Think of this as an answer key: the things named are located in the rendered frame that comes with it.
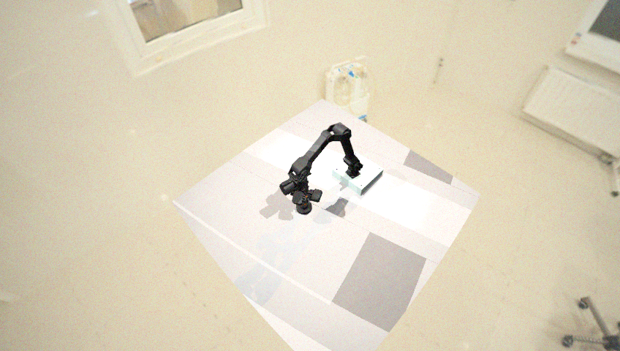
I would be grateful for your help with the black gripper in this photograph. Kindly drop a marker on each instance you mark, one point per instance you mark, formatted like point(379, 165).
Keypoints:
point(312, 195)

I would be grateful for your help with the black stepped round pedestal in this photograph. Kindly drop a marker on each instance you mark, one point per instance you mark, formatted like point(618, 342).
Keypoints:
point(304, 209)

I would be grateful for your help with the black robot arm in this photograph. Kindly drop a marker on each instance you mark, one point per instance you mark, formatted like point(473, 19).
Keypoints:
point(302, 165)

